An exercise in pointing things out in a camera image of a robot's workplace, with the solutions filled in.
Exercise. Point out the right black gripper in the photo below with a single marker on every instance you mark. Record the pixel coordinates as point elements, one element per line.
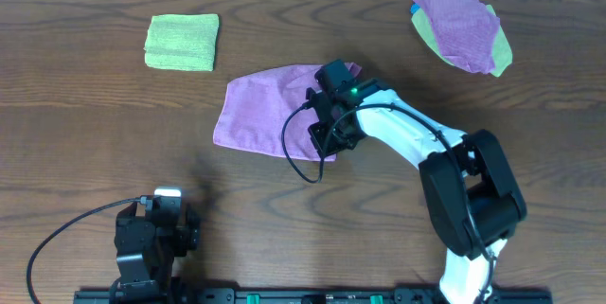
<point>316,129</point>

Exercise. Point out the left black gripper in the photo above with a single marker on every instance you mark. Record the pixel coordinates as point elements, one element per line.
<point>187,233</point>

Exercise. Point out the purple microfiber cloth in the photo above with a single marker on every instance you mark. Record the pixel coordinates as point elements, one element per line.
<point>259,113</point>

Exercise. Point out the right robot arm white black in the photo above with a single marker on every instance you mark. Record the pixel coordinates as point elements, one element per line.
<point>473,199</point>

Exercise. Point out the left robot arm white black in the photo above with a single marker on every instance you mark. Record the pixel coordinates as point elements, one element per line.
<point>146,247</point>

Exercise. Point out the blue cloth under pile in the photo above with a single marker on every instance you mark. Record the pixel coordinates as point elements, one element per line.
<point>414,8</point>

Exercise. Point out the crumpled purple cloth on pile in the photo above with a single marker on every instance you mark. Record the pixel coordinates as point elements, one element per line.
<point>464,30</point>

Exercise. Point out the folded green cloth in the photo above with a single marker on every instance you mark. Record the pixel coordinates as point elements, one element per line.
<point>182,42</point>

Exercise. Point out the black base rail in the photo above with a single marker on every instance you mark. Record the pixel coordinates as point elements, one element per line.
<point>398,296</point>

